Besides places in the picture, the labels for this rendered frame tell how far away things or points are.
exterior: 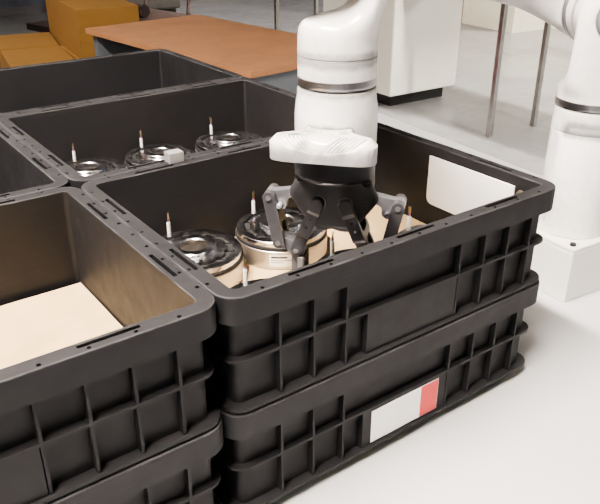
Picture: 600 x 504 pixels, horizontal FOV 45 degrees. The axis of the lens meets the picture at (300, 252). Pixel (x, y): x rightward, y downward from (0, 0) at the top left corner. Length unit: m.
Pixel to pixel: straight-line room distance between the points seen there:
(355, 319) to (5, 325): 0.33
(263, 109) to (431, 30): 3.56
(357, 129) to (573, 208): 0.45
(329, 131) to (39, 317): 0.33
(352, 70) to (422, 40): 4.01
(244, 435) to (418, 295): 0.20
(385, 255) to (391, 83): 3.93
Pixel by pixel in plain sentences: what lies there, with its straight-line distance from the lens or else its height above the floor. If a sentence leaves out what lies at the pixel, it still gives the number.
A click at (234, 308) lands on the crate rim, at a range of 0.54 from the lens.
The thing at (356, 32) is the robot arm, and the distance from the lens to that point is 0.62.
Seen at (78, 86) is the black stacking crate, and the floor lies 0.88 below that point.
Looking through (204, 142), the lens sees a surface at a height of 0.86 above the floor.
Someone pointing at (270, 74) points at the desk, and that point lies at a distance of 2.62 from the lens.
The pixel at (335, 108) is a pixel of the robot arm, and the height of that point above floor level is 1.03.
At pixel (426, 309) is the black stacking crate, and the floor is 0.85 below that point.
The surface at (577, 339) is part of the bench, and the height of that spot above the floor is 0.70.
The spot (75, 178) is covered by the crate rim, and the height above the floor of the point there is 0.93.
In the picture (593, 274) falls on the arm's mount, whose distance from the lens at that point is 1.06.
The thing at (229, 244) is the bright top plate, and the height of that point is 0.86.
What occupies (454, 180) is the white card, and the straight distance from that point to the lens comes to 0.86.
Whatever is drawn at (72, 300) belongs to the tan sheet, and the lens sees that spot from 0.76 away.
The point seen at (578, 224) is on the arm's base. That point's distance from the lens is 1.03.
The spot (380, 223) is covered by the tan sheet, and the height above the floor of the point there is 0.83.
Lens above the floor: 1.20
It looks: 26 degrees down
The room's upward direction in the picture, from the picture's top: straight up
